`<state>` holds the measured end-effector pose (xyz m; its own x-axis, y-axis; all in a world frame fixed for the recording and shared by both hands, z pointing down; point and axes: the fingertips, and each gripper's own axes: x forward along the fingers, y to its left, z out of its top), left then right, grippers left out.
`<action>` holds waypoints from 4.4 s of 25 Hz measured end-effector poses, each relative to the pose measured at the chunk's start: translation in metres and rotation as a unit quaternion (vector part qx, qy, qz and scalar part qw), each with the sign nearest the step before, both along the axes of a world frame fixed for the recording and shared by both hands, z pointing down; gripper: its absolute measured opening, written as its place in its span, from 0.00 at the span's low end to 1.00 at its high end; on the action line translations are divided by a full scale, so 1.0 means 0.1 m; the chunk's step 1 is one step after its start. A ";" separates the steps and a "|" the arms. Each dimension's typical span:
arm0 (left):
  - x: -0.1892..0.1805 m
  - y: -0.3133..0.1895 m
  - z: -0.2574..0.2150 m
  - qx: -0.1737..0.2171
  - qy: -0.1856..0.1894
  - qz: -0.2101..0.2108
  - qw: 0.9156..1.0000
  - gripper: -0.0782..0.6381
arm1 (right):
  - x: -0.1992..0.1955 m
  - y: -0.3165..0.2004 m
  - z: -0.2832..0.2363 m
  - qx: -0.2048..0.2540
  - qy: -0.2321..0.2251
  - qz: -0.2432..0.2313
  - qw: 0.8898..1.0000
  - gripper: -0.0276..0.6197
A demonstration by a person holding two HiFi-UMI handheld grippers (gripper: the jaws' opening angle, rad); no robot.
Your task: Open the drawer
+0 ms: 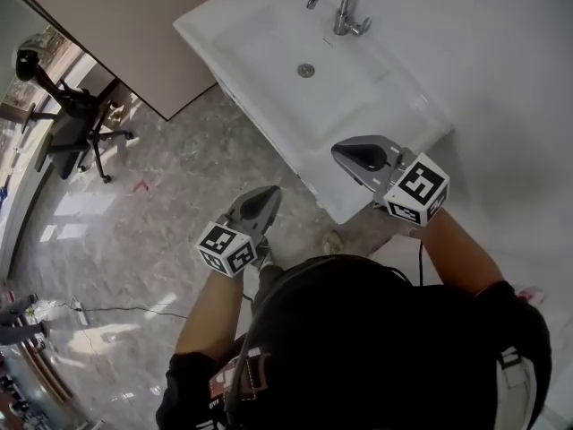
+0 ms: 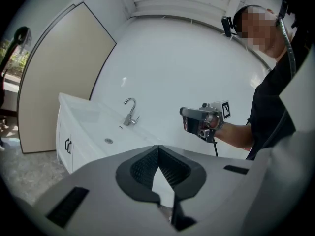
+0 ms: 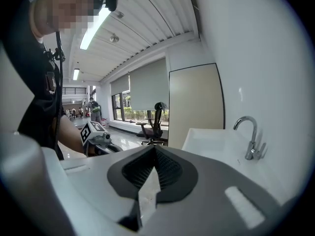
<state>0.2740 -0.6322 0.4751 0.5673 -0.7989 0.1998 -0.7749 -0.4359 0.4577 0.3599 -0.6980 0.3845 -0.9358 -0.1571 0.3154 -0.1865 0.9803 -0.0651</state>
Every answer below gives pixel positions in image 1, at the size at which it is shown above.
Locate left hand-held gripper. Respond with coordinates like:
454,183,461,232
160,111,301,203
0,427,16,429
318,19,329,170
195,185,283,280

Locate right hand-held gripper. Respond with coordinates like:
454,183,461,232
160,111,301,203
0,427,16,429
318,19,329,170
330,134,450,227

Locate person's left forearm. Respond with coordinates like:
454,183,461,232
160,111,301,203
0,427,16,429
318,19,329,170
174,264,252,357

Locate person's right forearm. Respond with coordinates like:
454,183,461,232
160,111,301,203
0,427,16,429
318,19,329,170
418,208,506,297

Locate person's left shoe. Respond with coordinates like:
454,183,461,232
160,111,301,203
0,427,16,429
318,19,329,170
255,238,275,269

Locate person's left leg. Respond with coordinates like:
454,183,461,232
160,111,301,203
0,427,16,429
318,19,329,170
250,262,287,306

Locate white ceramic sink top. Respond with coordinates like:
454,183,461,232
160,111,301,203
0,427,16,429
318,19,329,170
172,0,456,226

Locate chrome faucet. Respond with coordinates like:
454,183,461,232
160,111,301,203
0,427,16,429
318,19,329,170
306,0,372,38

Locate black chest pack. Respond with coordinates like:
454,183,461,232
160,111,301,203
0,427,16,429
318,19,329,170
208,347,269,420

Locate person's black shirt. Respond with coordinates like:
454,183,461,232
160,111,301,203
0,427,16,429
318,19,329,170
155,254,552,430

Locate black office chair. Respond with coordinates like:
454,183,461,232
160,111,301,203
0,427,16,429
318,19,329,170
15,33,134,185

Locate white power strip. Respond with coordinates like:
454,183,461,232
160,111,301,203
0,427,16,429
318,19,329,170
70,297,90,326

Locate beige leaning board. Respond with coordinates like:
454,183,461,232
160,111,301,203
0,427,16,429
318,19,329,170
8,0,247,123

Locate large glass window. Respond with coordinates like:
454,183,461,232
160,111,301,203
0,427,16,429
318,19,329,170
0,29,59,187

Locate white garment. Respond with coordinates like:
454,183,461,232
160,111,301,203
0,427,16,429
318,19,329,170
16,33,49,62

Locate wide grey roller blind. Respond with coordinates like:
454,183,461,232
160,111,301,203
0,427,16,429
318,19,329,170
0,0,50,102

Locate black floor cable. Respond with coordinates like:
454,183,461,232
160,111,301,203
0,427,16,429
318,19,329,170
82,305,189,320

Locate grey shoulder strap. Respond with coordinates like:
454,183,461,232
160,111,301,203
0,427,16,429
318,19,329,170
494,347,538,430

